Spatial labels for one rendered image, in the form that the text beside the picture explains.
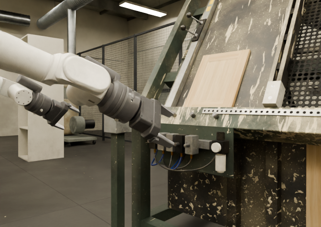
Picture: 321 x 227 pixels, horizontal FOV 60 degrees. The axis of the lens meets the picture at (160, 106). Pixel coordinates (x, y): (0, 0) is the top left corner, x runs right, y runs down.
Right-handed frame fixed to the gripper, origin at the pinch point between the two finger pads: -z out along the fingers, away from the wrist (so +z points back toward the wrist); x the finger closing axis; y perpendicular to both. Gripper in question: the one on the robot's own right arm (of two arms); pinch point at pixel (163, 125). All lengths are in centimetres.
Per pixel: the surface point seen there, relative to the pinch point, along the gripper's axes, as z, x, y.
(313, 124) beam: -62, 22, -17
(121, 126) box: -24, 53, 67
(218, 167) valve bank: -54, 19, 26
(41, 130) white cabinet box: -38, 230, 363
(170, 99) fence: -43, 70, 46
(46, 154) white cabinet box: -63, 205, 383
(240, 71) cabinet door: -58, 69, 4
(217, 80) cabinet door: -54, 71, 17
